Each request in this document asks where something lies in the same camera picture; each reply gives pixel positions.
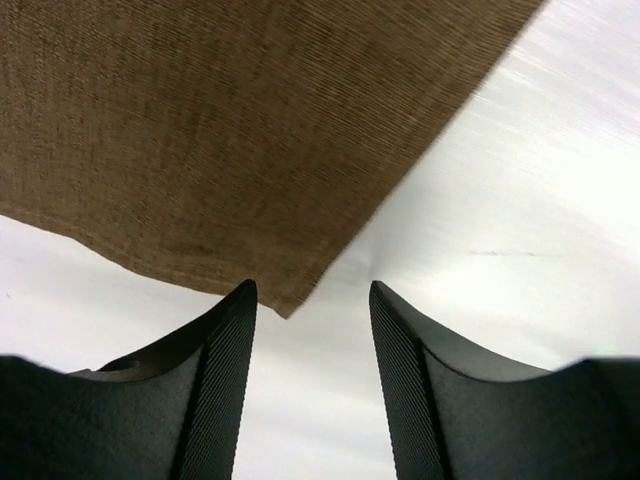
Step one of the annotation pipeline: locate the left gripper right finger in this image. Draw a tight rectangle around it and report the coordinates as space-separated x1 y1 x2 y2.
369 281 639 479

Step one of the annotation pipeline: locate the brown cloth napkin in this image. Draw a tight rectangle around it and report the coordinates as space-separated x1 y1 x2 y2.
1 0 539 317

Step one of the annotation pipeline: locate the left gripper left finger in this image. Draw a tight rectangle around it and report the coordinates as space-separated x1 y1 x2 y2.
1 280 257 479

